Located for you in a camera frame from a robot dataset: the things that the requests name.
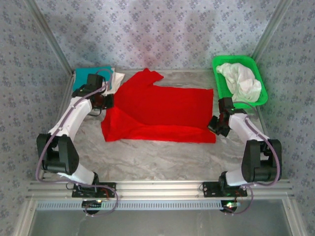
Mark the red t-shirt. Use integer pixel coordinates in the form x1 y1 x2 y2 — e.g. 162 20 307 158
100 68 217 144

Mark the folded white t-shirt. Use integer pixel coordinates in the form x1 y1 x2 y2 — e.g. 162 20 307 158
103 71 126 95

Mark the folded teal t-shirt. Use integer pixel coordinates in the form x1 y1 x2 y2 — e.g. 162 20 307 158
73 65 115 91

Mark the crumpled white t-shirt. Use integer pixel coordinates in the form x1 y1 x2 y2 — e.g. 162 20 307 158
216 62 262 102

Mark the green plastic basket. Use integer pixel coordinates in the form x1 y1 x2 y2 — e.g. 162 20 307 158
212 55 269 109

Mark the small circuit board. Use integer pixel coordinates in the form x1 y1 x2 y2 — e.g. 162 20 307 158
220 200 241 213
82 199 104 214

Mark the aluminium side rail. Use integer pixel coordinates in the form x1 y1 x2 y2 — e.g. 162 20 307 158
255 107 308 236
12 71 76 236

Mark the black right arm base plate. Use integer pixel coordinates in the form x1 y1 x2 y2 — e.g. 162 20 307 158
202 181 248 198

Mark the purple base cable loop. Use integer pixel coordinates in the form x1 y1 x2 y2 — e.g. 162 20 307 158
82 189 120 217
222 184 252 215

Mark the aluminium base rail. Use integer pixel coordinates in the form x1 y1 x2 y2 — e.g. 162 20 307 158
27 180 295 199

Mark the aluminium frame post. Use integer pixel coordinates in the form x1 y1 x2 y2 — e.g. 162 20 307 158
251 0 293 62
26 0 76 74

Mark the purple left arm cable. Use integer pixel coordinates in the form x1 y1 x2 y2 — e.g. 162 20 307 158
35 69 115 182

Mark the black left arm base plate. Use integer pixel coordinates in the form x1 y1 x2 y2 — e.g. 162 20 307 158
71 181 117 199

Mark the grey slotted cable duct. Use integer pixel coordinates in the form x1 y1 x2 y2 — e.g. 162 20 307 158
36 199 223 211

